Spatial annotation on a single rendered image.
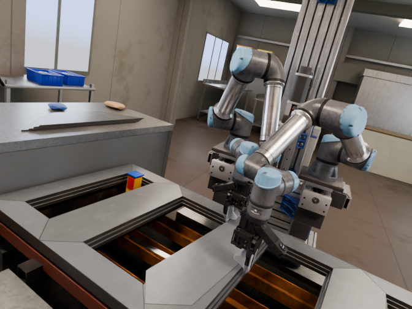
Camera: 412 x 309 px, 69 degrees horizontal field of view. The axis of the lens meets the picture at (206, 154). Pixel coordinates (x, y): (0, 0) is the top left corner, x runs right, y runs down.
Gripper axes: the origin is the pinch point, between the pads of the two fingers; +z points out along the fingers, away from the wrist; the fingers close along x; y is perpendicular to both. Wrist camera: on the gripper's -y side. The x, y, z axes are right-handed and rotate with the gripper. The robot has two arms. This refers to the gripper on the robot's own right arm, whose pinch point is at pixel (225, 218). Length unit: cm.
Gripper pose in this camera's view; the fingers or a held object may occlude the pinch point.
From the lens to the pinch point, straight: 133.5
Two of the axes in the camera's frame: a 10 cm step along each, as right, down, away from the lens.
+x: 5.1, -1.5, 8.5
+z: -2.1, 9.3, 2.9
